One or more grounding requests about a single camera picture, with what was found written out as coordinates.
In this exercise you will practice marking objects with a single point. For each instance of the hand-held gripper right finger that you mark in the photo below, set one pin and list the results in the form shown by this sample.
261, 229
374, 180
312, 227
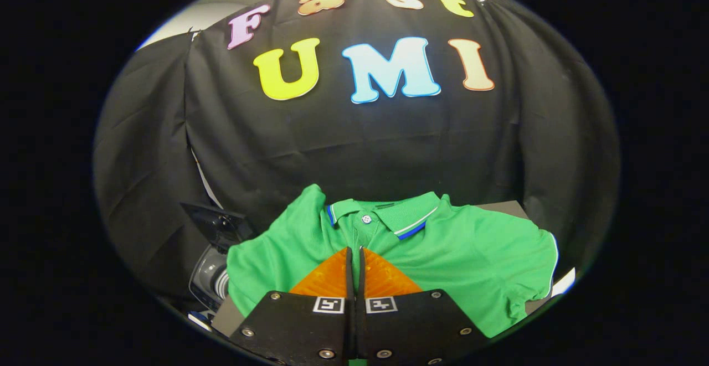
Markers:
410, 333

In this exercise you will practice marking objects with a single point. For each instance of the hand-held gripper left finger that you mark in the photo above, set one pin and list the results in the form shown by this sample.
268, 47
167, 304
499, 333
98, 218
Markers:
310, 333

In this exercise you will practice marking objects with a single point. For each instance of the green polo shirt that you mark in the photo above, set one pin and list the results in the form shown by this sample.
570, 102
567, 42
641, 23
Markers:
471, 255

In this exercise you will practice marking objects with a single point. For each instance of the beige cabinet with dark top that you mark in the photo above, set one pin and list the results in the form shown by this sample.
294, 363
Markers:
507, 209

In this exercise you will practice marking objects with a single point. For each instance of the black backdrop cloth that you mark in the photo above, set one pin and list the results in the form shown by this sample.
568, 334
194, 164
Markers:
360, 144

